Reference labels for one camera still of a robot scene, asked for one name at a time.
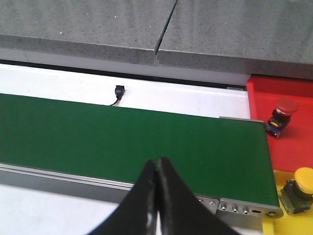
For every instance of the grey stone slab right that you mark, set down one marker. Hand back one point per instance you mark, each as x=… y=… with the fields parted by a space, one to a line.
x=267 y=37

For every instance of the green conveyor belt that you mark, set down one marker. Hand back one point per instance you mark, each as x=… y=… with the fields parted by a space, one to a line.
x=219 y=157

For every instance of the red plastic tray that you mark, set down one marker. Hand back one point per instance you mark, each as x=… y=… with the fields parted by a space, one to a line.
x=294 y=149

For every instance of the grey stone slab left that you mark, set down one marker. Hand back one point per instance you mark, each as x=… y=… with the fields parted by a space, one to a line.
x=128 y=31

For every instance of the aluminium conveyor frame rail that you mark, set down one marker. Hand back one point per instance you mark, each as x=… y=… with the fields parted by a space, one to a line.
x=115 y=191

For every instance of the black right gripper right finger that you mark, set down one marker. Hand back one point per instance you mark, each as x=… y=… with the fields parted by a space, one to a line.
x=180 y=211

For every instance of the small black sensor with cable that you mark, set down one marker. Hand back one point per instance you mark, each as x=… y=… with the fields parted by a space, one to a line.
x=119 y=92

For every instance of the red mushroom push button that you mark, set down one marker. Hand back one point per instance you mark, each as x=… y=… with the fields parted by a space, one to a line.
x=284 y=108

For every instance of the yellow plastic tray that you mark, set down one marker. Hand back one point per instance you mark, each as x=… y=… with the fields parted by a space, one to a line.
x=294 y=224

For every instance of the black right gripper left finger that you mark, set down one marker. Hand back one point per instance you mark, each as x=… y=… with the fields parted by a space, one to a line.
x=137 y=213

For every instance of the yellow mushroom push button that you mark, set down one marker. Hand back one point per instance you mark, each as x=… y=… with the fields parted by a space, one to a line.
x=297 y=194

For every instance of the grey stone slab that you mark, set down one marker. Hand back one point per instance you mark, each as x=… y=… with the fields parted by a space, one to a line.
x=128 y=31
x=267 y=37

